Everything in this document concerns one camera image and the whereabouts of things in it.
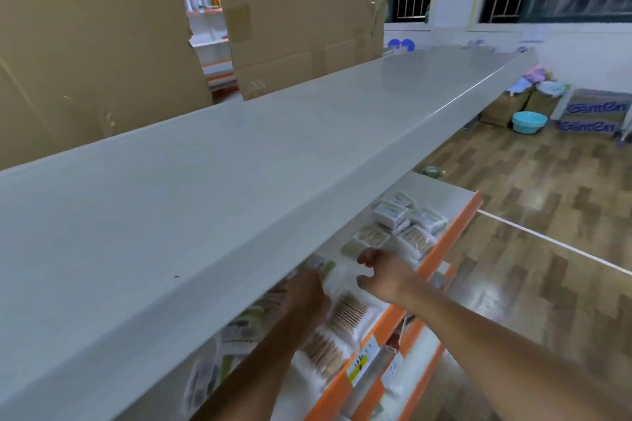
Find green label clear packet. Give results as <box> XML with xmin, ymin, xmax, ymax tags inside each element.
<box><xmin>183</xmin><ymin>356</ymin><xmax>221</xmax><ymax>414</ymax></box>
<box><xmin>219</xmin><ymin>306</ymin><xmax>265</xmax><ymax>354</ymax></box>

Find taped brown cardboard sheet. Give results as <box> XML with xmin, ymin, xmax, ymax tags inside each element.
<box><xmin>209</xmin><ymin>0</ymin><xmax>394</xmax><ymax>102</ymax></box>

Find cardboard box with blue print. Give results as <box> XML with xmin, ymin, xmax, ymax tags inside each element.
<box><xmin>557</xmin><ymin>88</ymin><xmax>632</xmax><ymax>136</ymax></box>

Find large brown cardboard sheet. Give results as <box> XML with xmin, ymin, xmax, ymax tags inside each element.
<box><xmin>0</xmin><ymin>0</ymin><xmax>213</xmax><ymax>173</ymax></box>

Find teal plastic basin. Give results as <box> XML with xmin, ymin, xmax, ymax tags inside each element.
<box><xmin>511</xmin><ymin>111</ymin><xmax>549</xmax><ymax>136</ymax></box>

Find plain brown cardboard box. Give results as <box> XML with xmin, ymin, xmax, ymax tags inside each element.
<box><xmin>523</xmin><ymin>89</ymin><xmax>562</xmax><ymax>119</ymax></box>
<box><xmin>479</xmin><ymin>89</ymin><xmax>532</xmax><ymax>128</ymax></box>

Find person's right forearm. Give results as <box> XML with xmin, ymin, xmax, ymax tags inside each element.
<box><xmin>395</xmin><ymin>280</ymin><xmax>632</xmax><ymax>421</ymax></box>

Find person's right hand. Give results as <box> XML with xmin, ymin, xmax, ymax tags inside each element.
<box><xmin>356</xmin><ymin>247</ymin><xmax>427</xmax><ymax>307</ymax></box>

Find background shelving with products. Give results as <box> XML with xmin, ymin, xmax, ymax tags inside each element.
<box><xmin>167</xmin><ymin>0</ymin><xmax>239</xmax><ymax>104</ymax></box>

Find white shelf with orange edge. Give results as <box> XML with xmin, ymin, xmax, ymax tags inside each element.
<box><xmin>116</xmin><ymin>171</ymin><xmax>484</xmax><ymax>421</ymax></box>

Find white plastic bag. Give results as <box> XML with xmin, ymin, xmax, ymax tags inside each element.
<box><xmin>536</xmin><ymin>81</ymin><xmax>569</xmax><ymax>99</ymax></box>

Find white top shelf board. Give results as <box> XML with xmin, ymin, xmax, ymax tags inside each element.
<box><xmin>0</xmin><ymin>46</ymin><xmax>539</xmax><ymax>421</ymax></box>

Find person's left hand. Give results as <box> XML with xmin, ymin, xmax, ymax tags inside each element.
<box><xmin>285</xmin><ymin>267</ymin><xmax>331</xmax><ymax>343</ymax></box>

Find wooden cotton swab packet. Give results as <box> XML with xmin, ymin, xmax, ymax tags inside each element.
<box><xmin>396</xmin><ymin>225</ymin><xmax>437</xmax><ymax>260</ymax></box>
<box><xmin>354</xmin><ymin>225</ymin><xmax>392</xmax><ymax>250</ymax></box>
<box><xmin>299</xmin><ymin>326</ymin><xmax>353</xmax><ymax>383</ymax></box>
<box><xmin>327</xmin><ymin>289</ymin><xmax>379</xmax><ymax>339</ymax></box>

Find light blue cloth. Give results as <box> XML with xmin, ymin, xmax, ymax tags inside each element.
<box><xmin>506</xmin><ymin>77</ymin><xmax>535</xmax><ymax>96</ymax></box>

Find person's left forearm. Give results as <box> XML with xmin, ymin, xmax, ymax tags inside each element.
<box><xmin>190</xmin><ymin>322</ymin><xmax>323</xmax><ymax>421</ymax></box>

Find yellow white price label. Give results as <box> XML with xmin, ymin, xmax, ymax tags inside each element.
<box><xmin>347</xmin><ymin>335</ymin><xmax>382</xmax><ymax>388</ymax></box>

